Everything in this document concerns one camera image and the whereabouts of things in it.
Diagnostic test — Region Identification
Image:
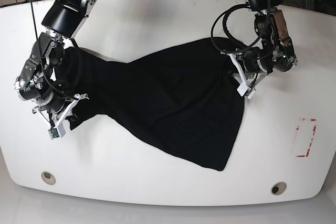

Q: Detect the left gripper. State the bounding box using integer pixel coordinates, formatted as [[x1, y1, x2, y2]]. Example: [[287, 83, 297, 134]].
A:
[[228, 51, 265, 90]]

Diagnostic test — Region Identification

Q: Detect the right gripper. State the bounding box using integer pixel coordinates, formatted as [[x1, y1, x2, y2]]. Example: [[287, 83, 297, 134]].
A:
[[32, 93, 89, 130]]

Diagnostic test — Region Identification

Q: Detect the black graphic t-shirt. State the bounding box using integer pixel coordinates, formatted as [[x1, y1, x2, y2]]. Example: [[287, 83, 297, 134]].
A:
[[55, 38, 244, 171]]

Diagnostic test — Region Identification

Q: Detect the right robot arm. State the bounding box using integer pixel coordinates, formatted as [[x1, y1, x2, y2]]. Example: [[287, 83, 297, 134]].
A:
[[14, 0, 97, 138]]

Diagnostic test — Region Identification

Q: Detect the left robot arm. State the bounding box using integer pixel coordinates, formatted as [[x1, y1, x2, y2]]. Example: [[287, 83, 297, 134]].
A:
[[222, 0, 297, 96]]

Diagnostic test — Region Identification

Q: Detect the left table grommet hole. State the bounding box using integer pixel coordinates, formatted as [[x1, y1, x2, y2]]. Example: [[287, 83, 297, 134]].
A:
[[41, 172, 56, 185]]

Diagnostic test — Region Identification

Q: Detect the table grommet hole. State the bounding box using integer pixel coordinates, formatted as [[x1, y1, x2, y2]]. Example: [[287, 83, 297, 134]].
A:
[[271, 182, 287, 196], [41, 172, 56, 185]]

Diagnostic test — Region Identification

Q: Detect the red tape rectangle marking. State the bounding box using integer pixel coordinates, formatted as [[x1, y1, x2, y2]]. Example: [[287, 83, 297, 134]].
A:
[[292, 118, 317, 158]]

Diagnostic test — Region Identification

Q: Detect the right table grommet hole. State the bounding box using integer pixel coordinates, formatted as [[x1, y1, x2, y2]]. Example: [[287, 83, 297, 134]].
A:
[[271, 182, 287, 196]]

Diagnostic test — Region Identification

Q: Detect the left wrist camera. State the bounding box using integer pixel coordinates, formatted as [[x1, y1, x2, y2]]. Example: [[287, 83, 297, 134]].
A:
[[237, 82, 256, 99]]

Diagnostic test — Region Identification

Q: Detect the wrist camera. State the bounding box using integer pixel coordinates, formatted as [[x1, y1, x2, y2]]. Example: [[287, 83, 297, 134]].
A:
[[48, 124, 66, 140], [237, 82, 256, 99]]

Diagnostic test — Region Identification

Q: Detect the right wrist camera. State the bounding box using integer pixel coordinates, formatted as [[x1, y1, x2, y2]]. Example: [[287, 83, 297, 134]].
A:
[[48, 124, 66, 140]]

